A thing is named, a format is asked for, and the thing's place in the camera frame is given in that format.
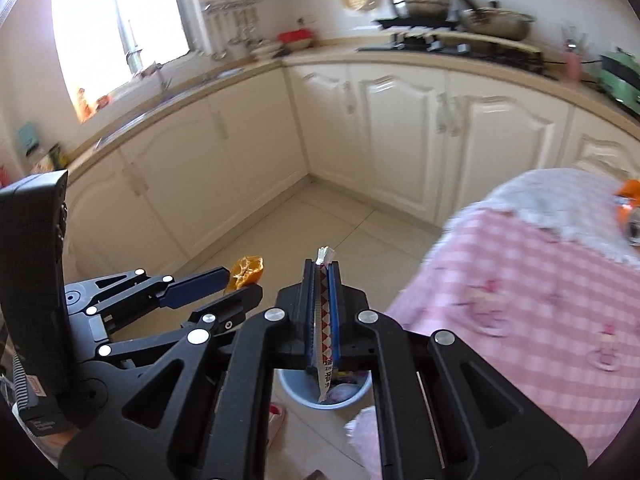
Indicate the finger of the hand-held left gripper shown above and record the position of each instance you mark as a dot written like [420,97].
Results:
[235,302]
[200,285]

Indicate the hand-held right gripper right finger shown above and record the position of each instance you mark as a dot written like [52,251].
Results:
[335,312]

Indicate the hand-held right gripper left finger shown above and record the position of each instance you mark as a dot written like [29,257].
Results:
[307,312]

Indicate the red white striped wrapper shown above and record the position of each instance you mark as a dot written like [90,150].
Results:
[324,330]

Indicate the orange peel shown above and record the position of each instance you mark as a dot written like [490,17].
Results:
[246,270]

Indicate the blue trash bin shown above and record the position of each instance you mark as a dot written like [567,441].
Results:
[297,394]

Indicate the yellow green packet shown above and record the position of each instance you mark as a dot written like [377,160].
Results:
[50,157]

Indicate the teal box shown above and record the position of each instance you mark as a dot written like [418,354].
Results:
[28,137]

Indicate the person's pink fleece clothing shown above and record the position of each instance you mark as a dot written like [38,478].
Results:
[362,432]

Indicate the orange packet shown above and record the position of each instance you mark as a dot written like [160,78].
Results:
[86,105]

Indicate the steel sink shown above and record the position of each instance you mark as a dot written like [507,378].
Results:
[165,100]

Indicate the pink checked tablecloth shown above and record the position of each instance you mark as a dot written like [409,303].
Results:
[525,285]

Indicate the cream base cabinets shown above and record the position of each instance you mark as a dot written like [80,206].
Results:
[400,130]

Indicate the steel faucet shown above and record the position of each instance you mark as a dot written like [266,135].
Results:
[134,62]

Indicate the white bowls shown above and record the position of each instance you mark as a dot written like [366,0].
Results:
[267,50]

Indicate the kitchen window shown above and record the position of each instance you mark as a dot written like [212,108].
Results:
[100,20]

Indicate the red container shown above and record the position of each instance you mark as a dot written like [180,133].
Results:
[297,37]

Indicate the black gas stove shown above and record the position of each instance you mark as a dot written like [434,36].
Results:
[475,50]

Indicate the orange and silver can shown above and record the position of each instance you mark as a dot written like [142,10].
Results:
[627,195]

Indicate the steel wok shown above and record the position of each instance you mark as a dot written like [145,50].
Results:
[495,22]

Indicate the pink utensil holder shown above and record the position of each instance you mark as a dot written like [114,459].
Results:
[573,65]

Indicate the green electric cooker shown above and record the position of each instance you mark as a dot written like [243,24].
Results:
[620,82]

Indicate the wall utensil rail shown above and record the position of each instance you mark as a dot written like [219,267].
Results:
[232,10]

